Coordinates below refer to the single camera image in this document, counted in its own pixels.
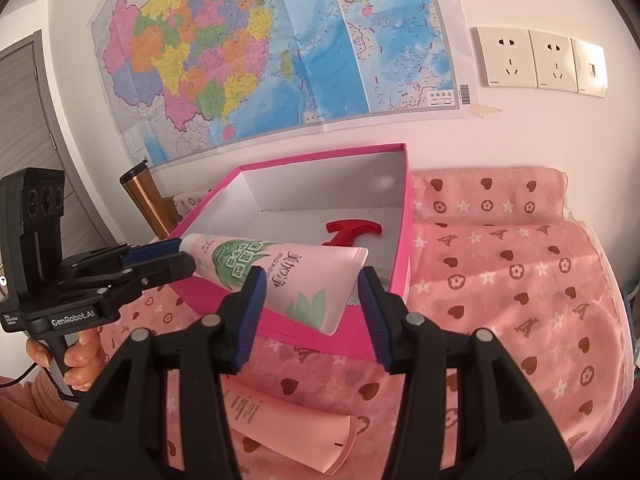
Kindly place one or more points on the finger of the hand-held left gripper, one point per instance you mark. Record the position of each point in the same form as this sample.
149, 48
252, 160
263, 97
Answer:
170, 267
150, 252

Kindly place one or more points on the plain pink tube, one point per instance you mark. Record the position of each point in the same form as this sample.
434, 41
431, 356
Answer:
290, 425

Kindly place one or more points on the person's left forearm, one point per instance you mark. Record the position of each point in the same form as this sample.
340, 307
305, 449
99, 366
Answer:
35, 410

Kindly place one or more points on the white wall socket plate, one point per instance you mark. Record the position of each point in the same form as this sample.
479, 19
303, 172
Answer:
590, 69

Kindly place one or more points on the pink tube with leaf print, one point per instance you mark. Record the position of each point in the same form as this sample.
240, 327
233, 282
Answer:
300, 280

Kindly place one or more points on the white wall power outlet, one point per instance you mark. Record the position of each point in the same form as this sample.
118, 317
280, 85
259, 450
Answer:
505, 57
552, 62

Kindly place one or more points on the pink printed cloth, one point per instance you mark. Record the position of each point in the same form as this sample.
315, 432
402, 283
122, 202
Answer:
500, 285

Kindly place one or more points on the red corkscrew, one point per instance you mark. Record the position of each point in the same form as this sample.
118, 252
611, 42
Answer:
350, 232

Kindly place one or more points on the brown wooden post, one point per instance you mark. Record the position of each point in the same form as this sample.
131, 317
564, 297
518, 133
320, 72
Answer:
170, 212

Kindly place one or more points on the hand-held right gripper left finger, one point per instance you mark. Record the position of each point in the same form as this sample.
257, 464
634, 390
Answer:
250, 310

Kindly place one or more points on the colourful wall map poster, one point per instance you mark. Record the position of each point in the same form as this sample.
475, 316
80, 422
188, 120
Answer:
250, 35

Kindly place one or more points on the person's left hand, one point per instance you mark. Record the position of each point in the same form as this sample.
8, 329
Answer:
75, 360

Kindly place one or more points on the grey door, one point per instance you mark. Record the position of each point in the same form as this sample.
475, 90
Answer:
30, 110

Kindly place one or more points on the pink cardboard box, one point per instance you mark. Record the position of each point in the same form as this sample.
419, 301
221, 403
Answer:
310, 195

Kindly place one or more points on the copper travel tumbler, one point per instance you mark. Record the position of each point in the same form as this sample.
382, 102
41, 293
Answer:
147, 200

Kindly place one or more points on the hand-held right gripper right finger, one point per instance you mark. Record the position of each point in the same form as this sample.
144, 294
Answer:
372, 305

